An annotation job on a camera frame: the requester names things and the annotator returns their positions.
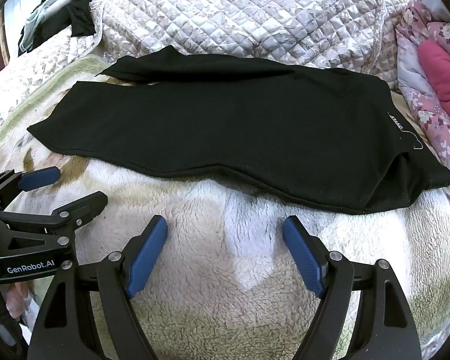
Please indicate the light blue cloth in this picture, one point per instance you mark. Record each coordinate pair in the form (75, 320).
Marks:
(35, 22)

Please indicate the pink floral duvet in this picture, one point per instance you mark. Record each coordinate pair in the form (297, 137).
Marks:
(427, 116)

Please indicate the white green fleece blanket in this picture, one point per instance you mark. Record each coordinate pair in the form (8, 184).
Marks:
(225, 243)

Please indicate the black pants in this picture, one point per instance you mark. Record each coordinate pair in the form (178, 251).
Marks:
(228, 127)

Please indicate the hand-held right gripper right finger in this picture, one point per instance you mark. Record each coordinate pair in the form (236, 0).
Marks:
(303, 255)

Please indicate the beige quilted bedspread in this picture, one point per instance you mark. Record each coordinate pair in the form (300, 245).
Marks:
(247, 11)

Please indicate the pink cloth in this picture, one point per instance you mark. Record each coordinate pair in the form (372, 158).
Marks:
(446, 75)

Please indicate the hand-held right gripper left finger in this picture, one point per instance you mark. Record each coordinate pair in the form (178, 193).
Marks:
(150, 255)

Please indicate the dark clothes pile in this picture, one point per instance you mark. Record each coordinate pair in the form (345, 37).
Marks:
(78, 15)

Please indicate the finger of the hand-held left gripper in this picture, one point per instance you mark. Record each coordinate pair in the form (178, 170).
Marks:
(86, 204)
(41, 178)

